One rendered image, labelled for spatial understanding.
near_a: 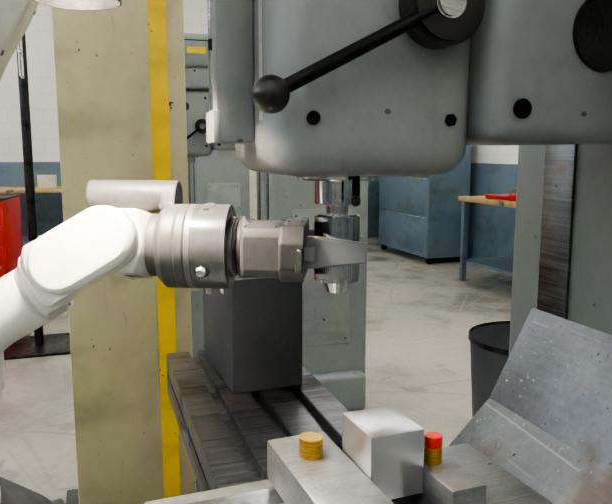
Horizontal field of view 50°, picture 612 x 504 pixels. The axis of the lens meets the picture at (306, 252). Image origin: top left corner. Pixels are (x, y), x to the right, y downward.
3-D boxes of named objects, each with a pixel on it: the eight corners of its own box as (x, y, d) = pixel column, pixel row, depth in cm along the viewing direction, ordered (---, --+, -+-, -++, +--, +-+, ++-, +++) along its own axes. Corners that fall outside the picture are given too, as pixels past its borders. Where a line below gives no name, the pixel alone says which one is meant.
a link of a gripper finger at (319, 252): (366, 268, 67) (304, 267, 67) (366, 236, 66) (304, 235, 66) (366, 271, 65) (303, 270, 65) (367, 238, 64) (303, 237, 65)
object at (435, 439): (429, 466, 58) (430, 440, 58) (420, 459, 60) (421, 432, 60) (445, 463, 59) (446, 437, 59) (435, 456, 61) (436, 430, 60)
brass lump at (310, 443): (304, 462, 59) (304, 443, 59) (295, 452, 61) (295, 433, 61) (326, 458, 60) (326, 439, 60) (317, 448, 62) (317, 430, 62)
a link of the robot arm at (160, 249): (182, 284, 65) (67, 282, 65) (204, 291, 75) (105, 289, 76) (187, 170, 66) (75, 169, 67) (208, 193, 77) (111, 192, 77)
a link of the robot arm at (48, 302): (143, 247, 64) (22, 319, 64) (167, 258, 73) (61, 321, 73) (111, 191, 65) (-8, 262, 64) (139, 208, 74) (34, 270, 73)
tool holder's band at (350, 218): (349, 220, 71) (349, 211, 71) (367, 224, 67) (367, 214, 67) (307, 221, 70) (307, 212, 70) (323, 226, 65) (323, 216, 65)
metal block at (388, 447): (370, 504, 57) (371, 438, 56) (341, 473, 62) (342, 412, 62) (422, 493, 59) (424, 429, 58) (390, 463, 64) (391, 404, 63)
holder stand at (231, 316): (232, 394, 106) (230, 271, 103) (203, 355, 126) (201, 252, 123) (303, 385, 110) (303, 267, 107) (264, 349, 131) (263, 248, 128)
